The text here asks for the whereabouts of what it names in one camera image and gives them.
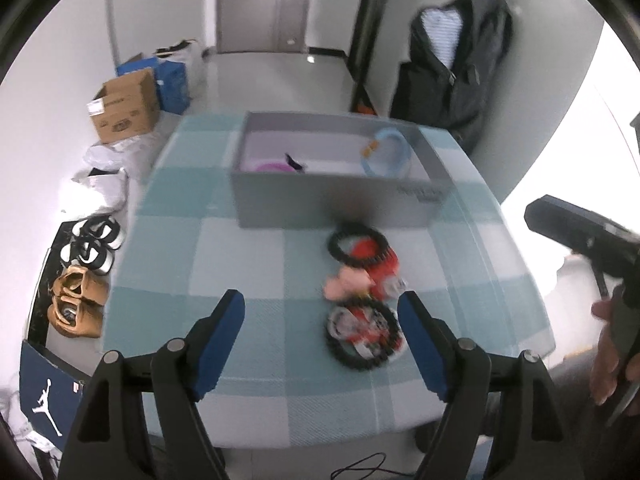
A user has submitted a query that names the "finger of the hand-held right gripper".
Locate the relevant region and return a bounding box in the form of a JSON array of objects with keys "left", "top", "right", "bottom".
[{"left": 524, "top": 195, "right": 613, "bottom": 256}]

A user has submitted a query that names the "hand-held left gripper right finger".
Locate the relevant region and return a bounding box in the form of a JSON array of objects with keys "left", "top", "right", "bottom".
[{"left": 397, "top": 290, "right": 586, "bottom": 480}]

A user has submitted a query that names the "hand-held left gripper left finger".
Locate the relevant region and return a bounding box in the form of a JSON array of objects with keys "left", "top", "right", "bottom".
[{"left": 57, "top": 289, "right": 246, "bottom": 480}]

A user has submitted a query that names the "red tag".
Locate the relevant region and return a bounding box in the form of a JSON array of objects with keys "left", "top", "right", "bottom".
[{"left": 350, "top": 310, "right": 396, "bottom": 356}]

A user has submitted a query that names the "black beaded bracelet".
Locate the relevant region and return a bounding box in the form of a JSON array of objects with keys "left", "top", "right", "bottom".
[
  {"left": 324, "top": 297, "right": 403, "bottom": 372},
  {"left": 327, "top": 222, "right": 391, "bottom": 263}
]

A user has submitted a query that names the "clear bracelet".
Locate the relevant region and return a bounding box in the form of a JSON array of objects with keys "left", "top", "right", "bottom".
[{"left": 327, "top": 307, "right": 361, "bottom": 341}]

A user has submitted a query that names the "red round ornament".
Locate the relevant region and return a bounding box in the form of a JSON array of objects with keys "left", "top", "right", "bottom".
[{"left": 345, "top": 237, "right": 401, "bottom": 288}]

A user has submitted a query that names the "pink charm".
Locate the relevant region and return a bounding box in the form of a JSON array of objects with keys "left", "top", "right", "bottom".
[{"left": 322, "top": 266, "right": 373, "bottom": 303}]

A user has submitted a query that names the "grey cardboard box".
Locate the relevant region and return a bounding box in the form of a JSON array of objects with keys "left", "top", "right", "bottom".
[{"left": 230, "top": 111, "right": 456, "bottom": 229}]

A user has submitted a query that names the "person's right hand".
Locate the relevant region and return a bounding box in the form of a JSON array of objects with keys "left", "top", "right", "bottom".
[{"left": 590, "top": 300, "right": 627, "bottom": 406}]

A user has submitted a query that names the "brown shoe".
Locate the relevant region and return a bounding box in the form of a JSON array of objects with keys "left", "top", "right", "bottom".
[
  {"left": 47, "top": 295, "right": 103, "bottom": 339},
  {"left": 52, "top": 266, "right": 110, "bottom": 307}
]

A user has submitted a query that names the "black and white sneaker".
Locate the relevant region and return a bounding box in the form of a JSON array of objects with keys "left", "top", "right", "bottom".
[
  {"left": 60, "top": 237, "right": 115, "bottom": 276},
  {"left": 72, "top": 216, "right": 125, "bottom": 252}
]

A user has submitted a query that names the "black backpack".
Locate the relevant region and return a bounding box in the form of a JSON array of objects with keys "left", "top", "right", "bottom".
[{"left": 390, "top": 0, "right": 516, "bottom": 153}]

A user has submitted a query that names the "navy shoe box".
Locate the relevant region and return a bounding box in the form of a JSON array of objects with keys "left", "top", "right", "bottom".
[{"left": 19, "top": 340, "right": 88, "bottom": 453}]

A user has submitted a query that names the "black shoe mat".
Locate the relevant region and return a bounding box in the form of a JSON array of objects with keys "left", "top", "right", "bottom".
[{"left": 27, "top": 220, "right": 126, "bottom": 351}]

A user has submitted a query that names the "white plastic bag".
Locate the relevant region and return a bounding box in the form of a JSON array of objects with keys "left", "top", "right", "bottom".
[
  {"left": 60, "top": 167, "right": 131, "bottom": 217},
  {"left": 82, "top": 129, "right": 173, "bottom": 182}
]

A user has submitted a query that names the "striped shirt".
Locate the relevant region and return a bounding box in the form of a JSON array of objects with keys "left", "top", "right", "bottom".
[{"left": 422, "top": 7, "right": 463, "bottom": 66}]

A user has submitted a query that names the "brown cardboard box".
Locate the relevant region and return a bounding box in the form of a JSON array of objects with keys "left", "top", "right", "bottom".
[{"left": 87, "top": 67, "right": 162, "bottom": 146}]

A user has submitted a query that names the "blue box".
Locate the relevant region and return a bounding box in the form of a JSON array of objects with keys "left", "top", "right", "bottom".
[
  {"left": 117, "top": 56, "right": 161, "bottom": 79},
  {"left": 154, "top": 60, "right": 191, "bottom": 113}
]

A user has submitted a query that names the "white bag with black top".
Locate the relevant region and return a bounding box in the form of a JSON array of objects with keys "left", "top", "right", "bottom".
[{"left": 155, "top": 39, "right": 206, "bottom": 96}]

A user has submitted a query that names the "grey door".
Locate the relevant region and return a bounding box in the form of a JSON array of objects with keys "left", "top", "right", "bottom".
[{"left": 216, "top": 0, "right": 311, "bottom": 55}]

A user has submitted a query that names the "black cable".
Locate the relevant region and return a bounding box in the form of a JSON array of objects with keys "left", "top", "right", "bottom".
[{"left": 330, "top": 452, "right": 416, "bottom": 480}]

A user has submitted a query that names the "light blue bracelet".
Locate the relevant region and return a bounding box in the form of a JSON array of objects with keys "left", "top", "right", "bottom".
[{"left": 360, "top": 127, "right": 413, "bottom": 179}]

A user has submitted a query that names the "purple bracelet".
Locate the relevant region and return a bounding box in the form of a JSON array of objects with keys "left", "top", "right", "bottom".
[{"left": 255, "top": 160, "right": 296, "bottom": 175}]

